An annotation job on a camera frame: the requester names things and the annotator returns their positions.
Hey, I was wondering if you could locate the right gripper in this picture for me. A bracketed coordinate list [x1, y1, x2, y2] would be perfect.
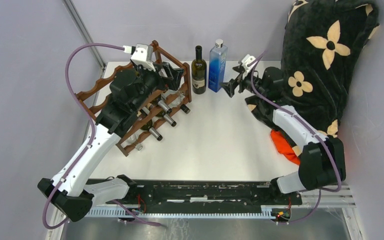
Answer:
[218, 65, 267, 99]

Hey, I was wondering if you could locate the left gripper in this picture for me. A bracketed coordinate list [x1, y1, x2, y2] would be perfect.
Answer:
[130, 61, 184, 112]

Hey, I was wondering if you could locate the blue square glass bottle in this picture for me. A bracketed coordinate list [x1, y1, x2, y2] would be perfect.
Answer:
[208, 39, 228, 93]

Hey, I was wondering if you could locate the clear round glass bottle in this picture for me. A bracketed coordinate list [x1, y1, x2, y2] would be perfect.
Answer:
[162, 89, 185, 107]

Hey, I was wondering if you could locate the clear square bottle black cap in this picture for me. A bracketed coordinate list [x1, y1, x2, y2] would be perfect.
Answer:
[176, 101, 191, 114]

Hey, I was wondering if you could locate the green wine bottle brown label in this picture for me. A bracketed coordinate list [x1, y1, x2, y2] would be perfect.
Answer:
[140, 119, 163, 141]

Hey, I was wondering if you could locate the brown wooden wine rack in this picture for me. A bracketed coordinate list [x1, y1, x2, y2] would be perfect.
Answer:
[76, 40, 192, 156]

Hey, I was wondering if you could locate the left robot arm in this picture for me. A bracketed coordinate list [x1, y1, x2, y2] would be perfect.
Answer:
[37, 62, 185, 222]

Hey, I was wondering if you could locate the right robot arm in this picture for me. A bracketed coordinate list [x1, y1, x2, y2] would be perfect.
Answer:
[221, 63, 346, 204]

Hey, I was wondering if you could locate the orange cloth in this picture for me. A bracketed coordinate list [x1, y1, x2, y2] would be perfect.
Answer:
[270, 129, 301, 166]

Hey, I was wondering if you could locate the black floral blanket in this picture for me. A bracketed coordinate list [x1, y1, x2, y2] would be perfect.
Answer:
[245, 0, 381, 140]

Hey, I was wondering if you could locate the aluminium corner profile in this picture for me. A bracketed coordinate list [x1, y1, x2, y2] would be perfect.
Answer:
[62, 0, 106, 70]

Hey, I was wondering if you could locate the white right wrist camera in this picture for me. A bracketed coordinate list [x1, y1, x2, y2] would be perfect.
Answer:
[239, 54, 257, 80]

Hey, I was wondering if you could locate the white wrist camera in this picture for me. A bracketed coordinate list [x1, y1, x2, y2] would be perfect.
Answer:
[122, 43, 156, 72]
[239, 54, 257, 80]

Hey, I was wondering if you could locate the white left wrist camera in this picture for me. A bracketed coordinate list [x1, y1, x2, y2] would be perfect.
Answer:
[122, 43, 156, 72]

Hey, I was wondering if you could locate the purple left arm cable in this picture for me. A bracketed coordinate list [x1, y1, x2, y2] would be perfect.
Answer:
[42, 43, 127, 230]

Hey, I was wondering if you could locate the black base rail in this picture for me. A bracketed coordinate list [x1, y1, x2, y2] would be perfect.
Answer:
[85, 178, 355, 221]

